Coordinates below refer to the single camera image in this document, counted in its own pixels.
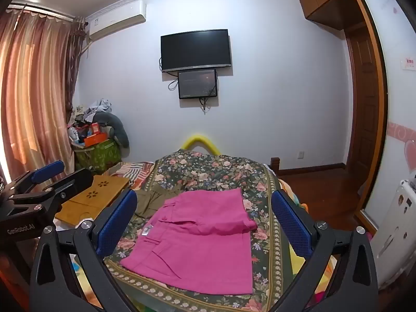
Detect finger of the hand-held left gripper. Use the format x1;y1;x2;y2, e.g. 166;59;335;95
6;160;66;199
41;168;94;206

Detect striped cloth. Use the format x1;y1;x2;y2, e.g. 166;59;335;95
104;162;155;191

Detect black wall television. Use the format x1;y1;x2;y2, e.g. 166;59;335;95
160;29;232;73

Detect pink striped curtain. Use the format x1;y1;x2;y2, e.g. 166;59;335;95
0;5;87;183

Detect orange box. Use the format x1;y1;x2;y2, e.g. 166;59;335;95
83;132;108;147

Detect pile of clothes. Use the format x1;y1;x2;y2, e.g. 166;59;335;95
83;98;113;124

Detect floral blanket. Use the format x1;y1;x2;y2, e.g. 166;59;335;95
102;149;313;312

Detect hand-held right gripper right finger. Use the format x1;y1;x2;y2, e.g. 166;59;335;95
271;188;379;312

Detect olive green pants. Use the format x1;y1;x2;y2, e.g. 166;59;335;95
133;187;186;219

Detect wooden door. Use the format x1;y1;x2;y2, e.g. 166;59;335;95
344;29;381;170

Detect white appliance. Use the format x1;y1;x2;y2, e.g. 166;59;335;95
370;179;416;290

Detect small black monitor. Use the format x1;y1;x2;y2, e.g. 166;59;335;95
178;69;218;100

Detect green storage box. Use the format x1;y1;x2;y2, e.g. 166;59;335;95
72;138;122;173

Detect white air conditioner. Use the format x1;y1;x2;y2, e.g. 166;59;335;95
85;1;147;41

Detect wardrobe sliding door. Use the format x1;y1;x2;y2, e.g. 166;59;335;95
353;0;416;235

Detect wooden lap desk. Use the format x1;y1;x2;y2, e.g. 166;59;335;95
55;175;131;226

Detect colourful fleece blanket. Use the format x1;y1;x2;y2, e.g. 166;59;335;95
276;175;342;312

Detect yellow foam bed rail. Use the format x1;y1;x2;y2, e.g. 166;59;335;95
181;133;222;154

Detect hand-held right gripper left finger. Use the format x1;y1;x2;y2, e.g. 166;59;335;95
29;188;139;312

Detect pink pants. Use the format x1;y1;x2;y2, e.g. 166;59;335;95
120;188;259;295

